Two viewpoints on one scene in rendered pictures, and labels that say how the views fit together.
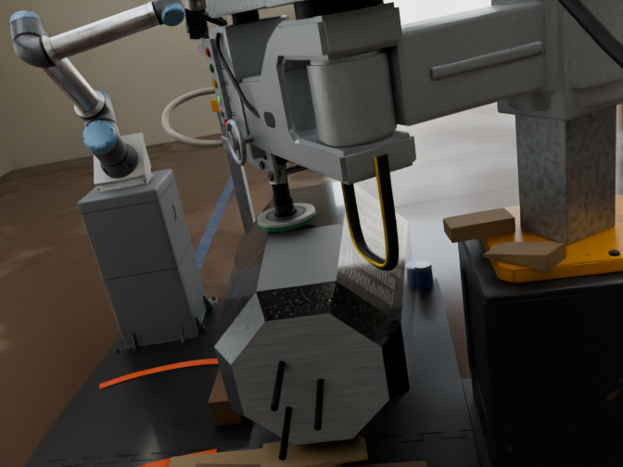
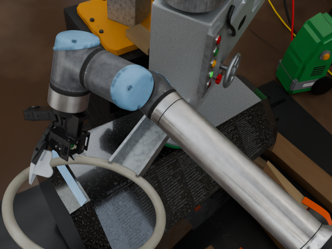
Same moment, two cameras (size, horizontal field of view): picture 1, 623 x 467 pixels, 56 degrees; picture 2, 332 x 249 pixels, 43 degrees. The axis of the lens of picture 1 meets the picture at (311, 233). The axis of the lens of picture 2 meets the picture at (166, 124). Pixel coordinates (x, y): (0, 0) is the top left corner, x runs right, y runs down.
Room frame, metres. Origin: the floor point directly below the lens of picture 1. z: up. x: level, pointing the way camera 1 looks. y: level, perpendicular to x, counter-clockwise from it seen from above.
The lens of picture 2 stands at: (2.94, 0.89, 2.34)
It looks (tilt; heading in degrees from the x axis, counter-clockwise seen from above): 50 degrees down; 224
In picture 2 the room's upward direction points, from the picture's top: 6 degrees clockwise
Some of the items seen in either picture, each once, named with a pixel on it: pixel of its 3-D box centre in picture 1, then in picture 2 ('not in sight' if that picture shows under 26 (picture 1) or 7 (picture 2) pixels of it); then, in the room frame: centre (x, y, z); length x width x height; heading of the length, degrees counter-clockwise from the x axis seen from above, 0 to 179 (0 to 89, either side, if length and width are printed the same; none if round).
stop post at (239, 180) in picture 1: (238, 175); not in sight; (3.98, 0.42, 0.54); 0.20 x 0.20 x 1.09; 81
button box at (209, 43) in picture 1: (220, 82); (209, 62); (2.05, 0.21, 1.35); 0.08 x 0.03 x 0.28; 21
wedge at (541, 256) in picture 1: (523, 249); not in sight; (1.49, -0.57, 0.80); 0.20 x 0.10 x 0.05; 36
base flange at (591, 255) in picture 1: (566, 233); (129, 18); (1.63, -0.77, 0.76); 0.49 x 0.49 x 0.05; 81
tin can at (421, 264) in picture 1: (423, 274); not in sight; (2.89, -0.56, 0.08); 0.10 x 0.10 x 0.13
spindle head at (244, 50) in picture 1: (269, 93); (196, 38); (1.95, 0.05, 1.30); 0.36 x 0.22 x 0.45; 21
